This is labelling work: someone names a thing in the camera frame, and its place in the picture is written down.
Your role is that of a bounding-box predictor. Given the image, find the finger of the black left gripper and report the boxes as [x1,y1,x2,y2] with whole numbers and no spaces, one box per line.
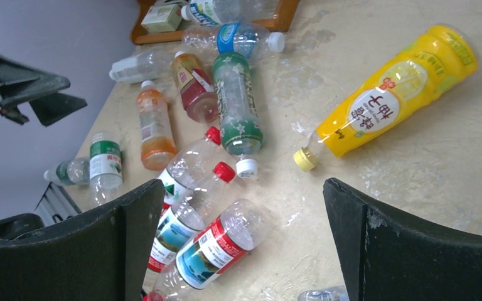
[0,55,70,124]
[29,93,87,127]

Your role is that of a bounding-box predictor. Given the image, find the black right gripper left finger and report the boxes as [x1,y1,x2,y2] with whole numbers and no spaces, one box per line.
[0,179,164,300]

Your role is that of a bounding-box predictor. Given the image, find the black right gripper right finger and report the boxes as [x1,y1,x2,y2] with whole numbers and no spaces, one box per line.
[323,177,482,300]

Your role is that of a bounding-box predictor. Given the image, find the clear purple label bottle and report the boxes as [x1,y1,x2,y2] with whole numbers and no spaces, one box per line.
[297,285,349,301]

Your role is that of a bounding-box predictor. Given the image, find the red scenic label bottle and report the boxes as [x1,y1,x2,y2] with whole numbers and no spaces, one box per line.
[143,199,273,300]

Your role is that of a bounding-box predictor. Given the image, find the green label tea bottle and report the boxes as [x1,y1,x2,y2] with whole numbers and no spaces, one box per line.
[212,52,264,178]

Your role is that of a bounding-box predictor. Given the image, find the yellow lemon drink bottle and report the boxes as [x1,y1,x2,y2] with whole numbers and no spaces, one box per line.
[293,24,479,172]

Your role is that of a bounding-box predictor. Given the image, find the dark green label bottle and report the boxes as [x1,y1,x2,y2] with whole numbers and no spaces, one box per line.
[43,157,90,186]

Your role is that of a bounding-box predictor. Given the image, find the red cap scenic bottle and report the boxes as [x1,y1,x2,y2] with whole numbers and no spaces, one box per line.
[147,162,236,272]

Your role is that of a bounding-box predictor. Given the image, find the green label water bottle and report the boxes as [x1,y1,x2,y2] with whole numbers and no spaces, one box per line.
[89,131,123,206]

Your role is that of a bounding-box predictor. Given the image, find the clear bottle white label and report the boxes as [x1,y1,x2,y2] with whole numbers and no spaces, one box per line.
[109,49,174,84]

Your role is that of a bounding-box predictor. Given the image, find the orange juice bottle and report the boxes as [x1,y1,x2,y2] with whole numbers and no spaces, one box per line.
[136,80,178,171]

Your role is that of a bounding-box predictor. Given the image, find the red cap water bottle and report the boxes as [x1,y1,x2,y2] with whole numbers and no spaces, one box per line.
[157,126,221,215]

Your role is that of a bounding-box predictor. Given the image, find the wooden shelf rack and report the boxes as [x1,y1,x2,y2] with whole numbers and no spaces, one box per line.
[130,0,301,46]

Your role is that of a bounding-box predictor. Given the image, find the red label tea bottle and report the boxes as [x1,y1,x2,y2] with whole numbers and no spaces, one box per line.
[171,51,218,124]

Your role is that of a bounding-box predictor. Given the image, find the green white carton box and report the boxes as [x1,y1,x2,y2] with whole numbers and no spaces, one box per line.
[141,4,182,34]

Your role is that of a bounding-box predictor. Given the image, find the clear bottle blue label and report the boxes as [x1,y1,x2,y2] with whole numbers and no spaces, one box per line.
[181,22,286,61]

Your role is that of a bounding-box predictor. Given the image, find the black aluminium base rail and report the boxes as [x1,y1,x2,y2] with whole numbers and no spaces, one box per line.
[34,182,82,226]

